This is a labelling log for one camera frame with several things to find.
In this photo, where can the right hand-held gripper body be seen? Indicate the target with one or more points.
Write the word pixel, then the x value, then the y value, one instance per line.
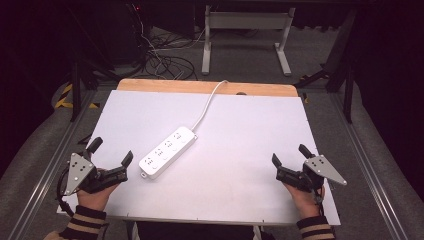
pixel 320 168

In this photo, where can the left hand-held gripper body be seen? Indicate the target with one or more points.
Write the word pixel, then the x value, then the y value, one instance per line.
pixel 78 171

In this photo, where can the person's left hand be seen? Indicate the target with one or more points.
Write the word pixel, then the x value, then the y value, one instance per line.
pixel 96 198

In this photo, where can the person's right hand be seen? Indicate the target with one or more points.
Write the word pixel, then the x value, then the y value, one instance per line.
pixel 304 201

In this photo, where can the white power strip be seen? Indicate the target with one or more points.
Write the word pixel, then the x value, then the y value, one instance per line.
pixel 167 152

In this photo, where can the white board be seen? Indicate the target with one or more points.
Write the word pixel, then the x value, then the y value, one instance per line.
pixel 233 160

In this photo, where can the yellow black hazard tape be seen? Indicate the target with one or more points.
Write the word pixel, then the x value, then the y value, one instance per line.
pixel 68 100

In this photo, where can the black metal stand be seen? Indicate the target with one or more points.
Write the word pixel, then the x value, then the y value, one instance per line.
pixel 341 70
pixel 78 86

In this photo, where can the aluminium rail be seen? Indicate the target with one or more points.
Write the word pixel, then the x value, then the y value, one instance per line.
pixel 50 170
pixel 366 166

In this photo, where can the white metal desk frame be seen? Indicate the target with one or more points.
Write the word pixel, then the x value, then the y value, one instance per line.
pixel 246 30

